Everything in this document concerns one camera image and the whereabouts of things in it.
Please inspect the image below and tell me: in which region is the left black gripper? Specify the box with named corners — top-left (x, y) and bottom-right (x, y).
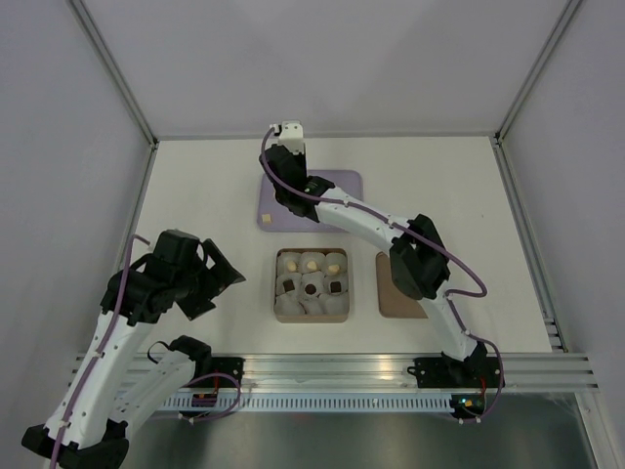
top-left (174, 239), bottom-right (244, 320)

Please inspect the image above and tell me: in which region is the dark chocolate cube top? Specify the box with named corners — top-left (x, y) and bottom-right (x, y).
top-left (283, 279), bottom-right (295, 292)

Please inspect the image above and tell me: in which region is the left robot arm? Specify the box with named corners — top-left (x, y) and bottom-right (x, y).
top-left (21, 230), bottom-right (245, 468)

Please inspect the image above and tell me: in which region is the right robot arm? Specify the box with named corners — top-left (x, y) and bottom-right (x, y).
top-left (259, 144), bottom-right (505, 390)

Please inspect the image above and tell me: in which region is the purple tray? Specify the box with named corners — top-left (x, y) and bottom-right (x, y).
top-left (257, 170), bottom-right (363, 233)

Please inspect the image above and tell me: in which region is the gold tin box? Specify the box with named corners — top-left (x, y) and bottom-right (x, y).
top-left (272, 248), bottom-right (351, 324)

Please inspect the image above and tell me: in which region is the gold tin lid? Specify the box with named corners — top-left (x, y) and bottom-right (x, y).
top-left (375, 252), bottom-right (428, 320)

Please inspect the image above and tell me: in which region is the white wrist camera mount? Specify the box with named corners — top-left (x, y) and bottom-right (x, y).
top-left (270, 120), bottom-right (306, 155)

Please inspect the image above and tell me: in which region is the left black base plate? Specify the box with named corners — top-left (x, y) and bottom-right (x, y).
top-left (191, 357), bottom-right (244, 389)

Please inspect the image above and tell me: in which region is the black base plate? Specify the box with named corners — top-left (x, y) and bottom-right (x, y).
top-left (406, 355), bottom-right (505, 390)
top-left (191, 357), bottom-right (244, 389)

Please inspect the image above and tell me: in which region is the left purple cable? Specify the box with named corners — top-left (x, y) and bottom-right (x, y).
top-left (48, 234), bottom-right (157, 469)

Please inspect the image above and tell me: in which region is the white slotted cable duct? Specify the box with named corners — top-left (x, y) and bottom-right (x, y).
top-left (158, 392), bottom-right (452, 414)

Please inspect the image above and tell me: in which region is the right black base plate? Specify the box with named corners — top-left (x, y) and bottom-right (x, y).
top-left (406, 355), bottom-right (505, 390)

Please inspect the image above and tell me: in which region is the aluminium rail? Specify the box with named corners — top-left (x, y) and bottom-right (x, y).
top-left (75, 352), bottom-right (600, 392)

